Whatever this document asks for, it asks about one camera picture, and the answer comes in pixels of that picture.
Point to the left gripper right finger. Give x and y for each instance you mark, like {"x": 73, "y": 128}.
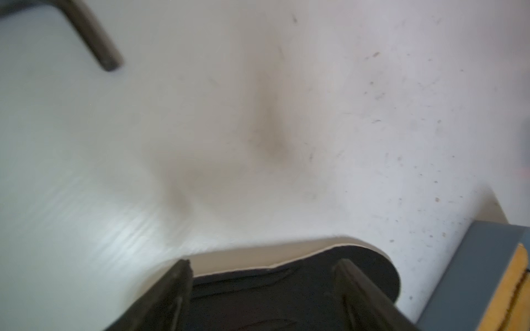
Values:
{"x": 362, "y": 304}

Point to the black allen key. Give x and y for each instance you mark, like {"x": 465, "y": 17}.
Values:
{"x": 82, "y": 19}

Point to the yellow insole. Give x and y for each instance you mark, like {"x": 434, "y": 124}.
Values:
{"x": 509, "y": 307}

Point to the black insole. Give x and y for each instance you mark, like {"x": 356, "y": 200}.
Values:
{"x": 280, "y": 287}

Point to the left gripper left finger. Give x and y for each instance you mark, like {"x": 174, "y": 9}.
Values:
{"x": 164, "y": 306}

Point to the blue storage box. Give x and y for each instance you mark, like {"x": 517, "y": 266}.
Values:
{"x": 467, "y": 287}

